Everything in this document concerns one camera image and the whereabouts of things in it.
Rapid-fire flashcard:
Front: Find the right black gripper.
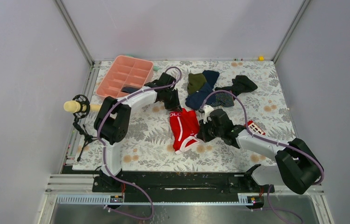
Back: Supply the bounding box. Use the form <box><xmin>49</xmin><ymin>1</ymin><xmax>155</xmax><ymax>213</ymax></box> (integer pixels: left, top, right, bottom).
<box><xmin>197</xmin><ymin>117</ymin><xmax>224</xmax><ymax>143</ymax></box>

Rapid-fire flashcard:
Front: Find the red underwear white trim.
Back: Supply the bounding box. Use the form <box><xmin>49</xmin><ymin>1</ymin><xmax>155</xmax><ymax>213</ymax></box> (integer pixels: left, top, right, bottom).
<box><xmin>169</xmin><ymin>108</ymin><xmax>200</xmax><ymax>154</ymax></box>

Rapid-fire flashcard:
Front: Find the pink divided organizer tray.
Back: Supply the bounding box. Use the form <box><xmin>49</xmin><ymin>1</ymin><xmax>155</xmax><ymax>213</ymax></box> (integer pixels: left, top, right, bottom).
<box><xmin>96</xmin><ymin>55</ymin><xmax>153</xmax><ymax>98</ymax></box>

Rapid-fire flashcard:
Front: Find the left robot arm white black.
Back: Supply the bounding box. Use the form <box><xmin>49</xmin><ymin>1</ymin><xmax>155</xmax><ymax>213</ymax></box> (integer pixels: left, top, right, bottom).
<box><xmin>94</xmin><ymin>72</ymin><xmax>182</xmax><ymax>192</ymax></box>

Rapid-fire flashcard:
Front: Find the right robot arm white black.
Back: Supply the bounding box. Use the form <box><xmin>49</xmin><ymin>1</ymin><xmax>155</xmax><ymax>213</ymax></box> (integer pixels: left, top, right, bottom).
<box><xmin>197</xmin><ymin>105</ymin><xmax>324</xmax><ymax>195</ymax></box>

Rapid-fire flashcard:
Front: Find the navy blue underwear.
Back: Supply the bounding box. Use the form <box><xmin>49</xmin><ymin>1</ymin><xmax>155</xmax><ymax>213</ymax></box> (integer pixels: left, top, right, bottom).
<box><xmin>185</xmin><ymin>70</ymin><xmax>220</xmax><ymax>110</ymax></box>

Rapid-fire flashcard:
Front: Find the striped grey underwear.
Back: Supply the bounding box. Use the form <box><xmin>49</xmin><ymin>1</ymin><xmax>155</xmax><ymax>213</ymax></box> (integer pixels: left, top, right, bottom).
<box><xmin>208</xmin><ymin>92</ymin><xmax>235</xmax><ymax>107</ymax></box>

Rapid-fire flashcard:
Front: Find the olive green underwear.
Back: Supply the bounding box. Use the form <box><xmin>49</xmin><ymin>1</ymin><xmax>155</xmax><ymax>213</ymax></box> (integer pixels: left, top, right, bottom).
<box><xmin>187</xmin><ymin>73</ymin><xmax>207</xmax><ymax>95</ymax></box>

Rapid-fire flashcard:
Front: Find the dark rolled underwear in tray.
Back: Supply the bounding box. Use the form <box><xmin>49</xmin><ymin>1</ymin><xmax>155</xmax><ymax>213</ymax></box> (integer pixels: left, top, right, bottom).
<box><xmin>121</xmin><ymin>86</ymin><xmax>139</xmax><ymax>94</ymax></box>

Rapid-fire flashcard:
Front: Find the black underwear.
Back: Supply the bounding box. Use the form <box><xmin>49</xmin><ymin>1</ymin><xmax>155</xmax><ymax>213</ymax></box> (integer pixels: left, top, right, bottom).
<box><xmin>215</xmin><ymin>75</ymin><xmax>258</xmax><ymax>96</ymax></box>

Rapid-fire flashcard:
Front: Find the floral patterned table mat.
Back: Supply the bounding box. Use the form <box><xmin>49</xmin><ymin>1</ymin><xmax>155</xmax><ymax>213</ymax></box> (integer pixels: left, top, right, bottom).
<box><xmin>72</xmin><ymin>60</ymin><xmax>308</xmax><ymax>174</ymax></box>

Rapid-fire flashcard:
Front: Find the red white grid block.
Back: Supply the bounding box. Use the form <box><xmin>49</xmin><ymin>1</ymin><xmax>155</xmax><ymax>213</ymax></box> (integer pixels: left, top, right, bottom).
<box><xmin>247</xmin><ymin>120</ymin><xmax>266</xmax><ymax>135</ymax></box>

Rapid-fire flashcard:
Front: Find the microphone with foam cover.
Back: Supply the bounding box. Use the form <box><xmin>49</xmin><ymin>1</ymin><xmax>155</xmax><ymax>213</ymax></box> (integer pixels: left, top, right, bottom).
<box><xmin>64</xmin><ymin>94</ymin><xmax>101</xmax><ymax>162</ymax></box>

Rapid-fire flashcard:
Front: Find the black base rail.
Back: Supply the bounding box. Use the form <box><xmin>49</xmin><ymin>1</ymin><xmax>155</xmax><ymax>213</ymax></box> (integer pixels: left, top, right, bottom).
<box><xmin>92</xmin><ymin>171</ymin><xmax>275</xmax><ymax>203</ymax></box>

